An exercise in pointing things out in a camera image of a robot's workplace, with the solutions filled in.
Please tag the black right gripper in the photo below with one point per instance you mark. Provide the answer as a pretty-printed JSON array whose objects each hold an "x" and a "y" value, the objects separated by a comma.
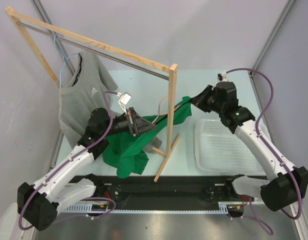
[{"x": 200, "y": 100}]

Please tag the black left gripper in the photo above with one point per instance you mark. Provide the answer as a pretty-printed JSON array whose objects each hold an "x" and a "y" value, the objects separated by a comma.
[{"x": 140, "y": 125}]

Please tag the pink wire hanger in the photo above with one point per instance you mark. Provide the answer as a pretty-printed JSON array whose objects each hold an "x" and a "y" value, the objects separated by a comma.
[{"x": 182, "y": 110}]

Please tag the green t shirt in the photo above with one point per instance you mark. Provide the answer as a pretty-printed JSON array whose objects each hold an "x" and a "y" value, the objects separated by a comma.
[{"x": 128, "y": 154}]

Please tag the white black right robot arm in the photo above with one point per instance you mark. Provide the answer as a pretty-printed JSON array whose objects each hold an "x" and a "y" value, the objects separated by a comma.
[{"x": 287, "y": 184}]

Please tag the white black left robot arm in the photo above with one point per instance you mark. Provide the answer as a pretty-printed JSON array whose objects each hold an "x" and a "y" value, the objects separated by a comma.
[{"x": 40, "y": 203}]

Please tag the grey adidas t shirt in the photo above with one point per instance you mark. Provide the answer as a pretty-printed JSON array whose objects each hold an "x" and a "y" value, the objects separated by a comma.
[{"x": 85, "y": 116}]

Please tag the white perforated plastic basket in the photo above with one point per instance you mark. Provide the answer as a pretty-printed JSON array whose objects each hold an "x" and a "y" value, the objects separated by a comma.
[{"x": 216, "y": 149}]

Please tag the steel hanging rod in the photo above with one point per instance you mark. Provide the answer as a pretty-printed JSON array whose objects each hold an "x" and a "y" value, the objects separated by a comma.
[{"x": 94, "y": 51}]

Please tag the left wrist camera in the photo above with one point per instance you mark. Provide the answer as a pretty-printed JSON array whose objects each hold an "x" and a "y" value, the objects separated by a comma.
[{"x": 124, "y": 98}]

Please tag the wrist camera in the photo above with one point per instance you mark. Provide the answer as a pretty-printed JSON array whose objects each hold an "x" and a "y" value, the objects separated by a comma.
[
  {"x": 222, "y": 77},
  {"x": 124, "y": 98}
]

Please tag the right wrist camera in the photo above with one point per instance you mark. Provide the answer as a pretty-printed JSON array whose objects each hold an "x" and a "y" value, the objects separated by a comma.
[{"x": 222, "y": 77}]

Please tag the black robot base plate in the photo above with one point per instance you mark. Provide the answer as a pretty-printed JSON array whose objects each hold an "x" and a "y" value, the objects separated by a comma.
[{"x": 168, "y": 189}]

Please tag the blue wire hanger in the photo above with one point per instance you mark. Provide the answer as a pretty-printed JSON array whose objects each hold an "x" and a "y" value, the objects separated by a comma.
[{"x": 66, "y": 58}]

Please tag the white slotted cable duct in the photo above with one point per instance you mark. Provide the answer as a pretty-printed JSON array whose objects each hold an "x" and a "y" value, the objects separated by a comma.
[{"x": 94, "y": 208}]

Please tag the wooden clothes rack frame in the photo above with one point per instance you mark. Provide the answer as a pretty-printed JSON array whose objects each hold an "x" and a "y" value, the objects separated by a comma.
[{"x": 23, "y": 22}]

